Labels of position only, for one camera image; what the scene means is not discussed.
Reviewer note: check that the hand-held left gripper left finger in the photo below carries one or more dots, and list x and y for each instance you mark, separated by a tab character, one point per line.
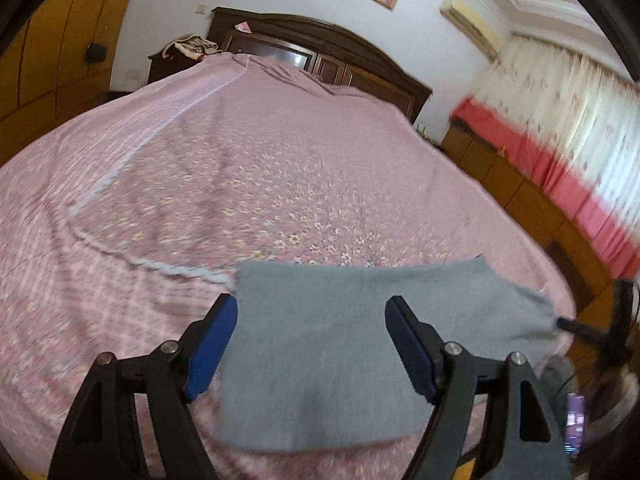
212	347

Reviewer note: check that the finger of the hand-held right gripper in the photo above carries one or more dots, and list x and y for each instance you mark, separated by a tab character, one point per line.
580	329

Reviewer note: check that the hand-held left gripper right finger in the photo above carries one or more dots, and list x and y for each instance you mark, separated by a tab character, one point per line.
407	347

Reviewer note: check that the grey pants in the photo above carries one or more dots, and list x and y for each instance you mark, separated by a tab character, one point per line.
325	340

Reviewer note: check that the grey fleece clothing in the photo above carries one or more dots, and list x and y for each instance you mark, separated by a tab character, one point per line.
556	377

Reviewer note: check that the small purple object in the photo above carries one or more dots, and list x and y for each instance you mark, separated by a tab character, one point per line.
575	417

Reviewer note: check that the wooden window cabinet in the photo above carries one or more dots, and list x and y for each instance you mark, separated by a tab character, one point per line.
505	180

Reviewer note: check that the pink floral bed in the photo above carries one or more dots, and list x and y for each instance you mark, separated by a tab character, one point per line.
250	160

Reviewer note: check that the cream and red curtain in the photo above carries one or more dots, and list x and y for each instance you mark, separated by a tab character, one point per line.
565	125

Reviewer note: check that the dark wooden nightstand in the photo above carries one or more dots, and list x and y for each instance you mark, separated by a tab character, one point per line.
160	67

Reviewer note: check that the dark wooden headboard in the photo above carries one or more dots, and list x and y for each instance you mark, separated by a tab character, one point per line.
360	55

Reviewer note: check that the pile of light clothes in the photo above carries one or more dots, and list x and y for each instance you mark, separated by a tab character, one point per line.
190	46

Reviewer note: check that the small black wardrobe device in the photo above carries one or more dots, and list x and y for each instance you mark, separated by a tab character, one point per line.
96	53

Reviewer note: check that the small pink item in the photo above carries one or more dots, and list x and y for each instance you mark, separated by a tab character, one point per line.
243	26

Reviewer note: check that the wooden wardrobe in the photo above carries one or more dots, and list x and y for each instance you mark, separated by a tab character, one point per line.
50	60

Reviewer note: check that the wall socket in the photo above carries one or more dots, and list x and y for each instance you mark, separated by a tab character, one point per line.
133	75

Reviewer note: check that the wall air conditioner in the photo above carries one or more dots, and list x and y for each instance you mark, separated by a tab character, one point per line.
472	20

